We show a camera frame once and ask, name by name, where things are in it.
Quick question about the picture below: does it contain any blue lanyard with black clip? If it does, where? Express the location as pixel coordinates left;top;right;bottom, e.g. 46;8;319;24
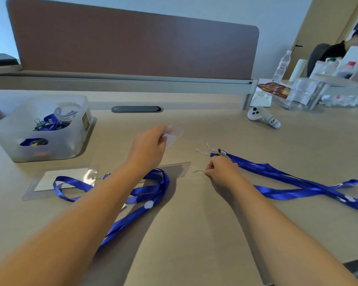
53;168;171;254

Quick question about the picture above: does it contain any person's left forearm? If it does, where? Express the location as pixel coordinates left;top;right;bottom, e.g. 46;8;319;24
0;162;155;286

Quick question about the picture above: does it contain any small white tissue box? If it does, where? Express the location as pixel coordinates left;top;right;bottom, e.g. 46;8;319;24
249;91;273;108

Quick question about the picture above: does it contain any white paper roll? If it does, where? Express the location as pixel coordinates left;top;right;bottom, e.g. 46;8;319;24
288;58;308;83

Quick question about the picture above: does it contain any person's right hand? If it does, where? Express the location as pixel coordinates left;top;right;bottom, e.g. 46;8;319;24
204;156;241;189

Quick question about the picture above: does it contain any grey desk shelf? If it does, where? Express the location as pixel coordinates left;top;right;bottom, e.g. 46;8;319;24
309;73;358;110
0;64;258;120

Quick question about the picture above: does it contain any person's left hand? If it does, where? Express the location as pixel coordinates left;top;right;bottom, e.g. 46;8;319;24
126;125;167;176

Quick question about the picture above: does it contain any light wooden door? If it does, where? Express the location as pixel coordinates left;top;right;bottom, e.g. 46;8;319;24
283;0;358;81

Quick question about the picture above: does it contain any clear round jar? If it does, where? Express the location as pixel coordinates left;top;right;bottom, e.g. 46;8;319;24
53;101;81;121

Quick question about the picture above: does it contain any clear plastic container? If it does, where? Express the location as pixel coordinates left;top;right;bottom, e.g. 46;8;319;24
285;77;321;110

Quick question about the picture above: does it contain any small black case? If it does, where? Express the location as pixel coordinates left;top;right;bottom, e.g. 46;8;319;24
0;53;20;66

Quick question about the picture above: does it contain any brown snack packet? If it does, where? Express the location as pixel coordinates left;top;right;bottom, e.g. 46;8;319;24
257;81;293;99

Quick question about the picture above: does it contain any black desk cable grommet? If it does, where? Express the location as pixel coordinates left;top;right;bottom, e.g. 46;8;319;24
111;105;164;114

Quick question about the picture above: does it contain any white handheld controller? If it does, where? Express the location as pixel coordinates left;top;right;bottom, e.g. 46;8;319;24
246;106;281;129

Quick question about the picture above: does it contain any row of small bottles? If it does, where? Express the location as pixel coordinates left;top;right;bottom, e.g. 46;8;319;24
320;95;358;110

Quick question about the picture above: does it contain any clear plastic card holder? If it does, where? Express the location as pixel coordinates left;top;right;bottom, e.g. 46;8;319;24
162;125;184;149
21;164;101;201
153;161;192;180

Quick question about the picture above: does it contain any blue lanyard with clear strap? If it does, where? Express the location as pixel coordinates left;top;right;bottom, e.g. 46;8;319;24
196;143;358;215

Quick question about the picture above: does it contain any white cardboard box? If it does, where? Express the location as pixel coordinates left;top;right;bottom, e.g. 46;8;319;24
344;46;358;72

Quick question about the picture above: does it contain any brown desk divider panel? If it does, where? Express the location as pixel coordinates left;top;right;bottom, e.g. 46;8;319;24
6;0;260;81

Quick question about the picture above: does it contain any bundle of blue lanyards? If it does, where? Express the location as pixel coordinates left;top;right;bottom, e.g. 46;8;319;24
19;113;71;147

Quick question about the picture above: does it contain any clear plastic storage bin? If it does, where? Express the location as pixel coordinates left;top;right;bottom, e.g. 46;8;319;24
0;95;97;163

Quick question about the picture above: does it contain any grey mesh office chair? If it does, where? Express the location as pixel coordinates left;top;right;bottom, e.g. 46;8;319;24
306;43;332;78

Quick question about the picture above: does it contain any clear bottle green cap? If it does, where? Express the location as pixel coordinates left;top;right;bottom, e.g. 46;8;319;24
322;57;342;76

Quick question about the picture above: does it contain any clear water bottle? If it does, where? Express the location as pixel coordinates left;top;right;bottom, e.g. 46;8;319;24
272;50;293;83

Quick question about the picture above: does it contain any person's right forearm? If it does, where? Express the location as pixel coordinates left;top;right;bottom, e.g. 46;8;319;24
217;172;358;286

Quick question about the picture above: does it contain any clear bottle red cap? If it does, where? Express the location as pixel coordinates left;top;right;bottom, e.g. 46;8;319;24
335;61;357;79

